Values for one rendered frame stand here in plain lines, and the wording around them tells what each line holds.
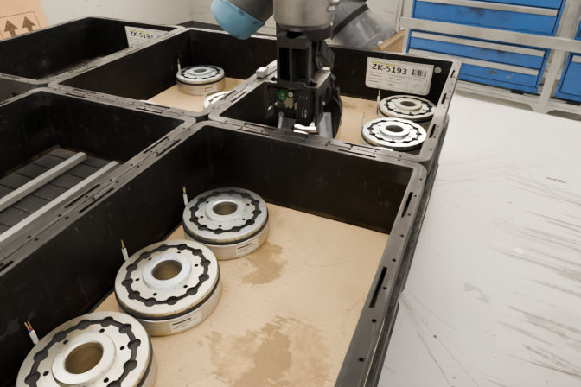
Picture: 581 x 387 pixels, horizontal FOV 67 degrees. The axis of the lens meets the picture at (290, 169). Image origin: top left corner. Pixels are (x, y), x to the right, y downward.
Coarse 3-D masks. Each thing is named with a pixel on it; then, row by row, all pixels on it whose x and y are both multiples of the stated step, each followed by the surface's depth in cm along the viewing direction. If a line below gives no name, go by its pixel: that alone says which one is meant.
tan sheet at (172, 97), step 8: (232, 80) 99; (240, 80) 99; (176, 88) 95; (224, 88) 95; (232, 88) 95; (160, 96) 91; (168, 96) 91; (176, 96) 91; (184, 96) 91; (192, 96) 91; (200, 96) 91; (208, 96) 91; (160, 104) 88; (168, 104) 88; (176, 104) 88; (184, 104) 88; (192, 104) 88; (200, 104) 88
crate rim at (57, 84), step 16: (176, 32) 96; (208, 32) 97; (224, 32) 96; (144, 48) 86; (96, 64) 78; (272, 64) 78; (64, 80) 71; (96, 96) 65; (112, 96) 65; (224, 96) 65; (176, 112) 60; (192, 112) 60; (208, 112) 60
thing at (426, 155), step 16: (336, 48) 87; (352, 48) 86; (256, 80) 71; (448, 80) 71; (240, 96) 66; (448, 96) 65; (224, 112) 61; (256, 128) 56; (272, 128) 56; (336, 144) 52; (352, 144) 53; (432, 144) 52; (416, 160) 49; (432, 160) 53
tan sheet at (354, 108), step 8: (344, 96) 91; (344, 104) 88; (352, 104) 88; (360, 104) 88; (368, 104) 88; (376, 104) 88; (344, 112) 84; (352, 112) 84; (360, 112) 84; (368, 112) 84; (344, 120) 81; (352, 120) 81; (360, 120) 81; (368, 120) 81; (344, 128) 78; (352, 128) 78; (360, 128) 78; (344, 136) 76; (352, 136) 76; (360, 136) 76
